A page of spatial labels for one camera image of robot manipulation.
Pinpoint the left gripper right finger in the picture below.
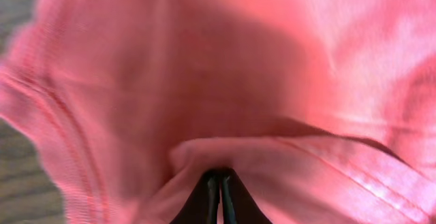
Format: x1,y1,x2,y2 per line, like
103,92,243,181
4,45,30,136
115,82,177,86
220,168,272,224

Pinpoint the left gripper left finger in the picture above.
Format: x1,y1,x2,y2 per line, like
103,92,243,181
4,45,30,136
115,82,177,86
170,170,220,224

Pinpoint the red t-shirt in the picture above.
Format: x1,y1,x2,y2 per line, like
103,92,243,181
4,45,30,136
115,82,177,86
1,0,435,223

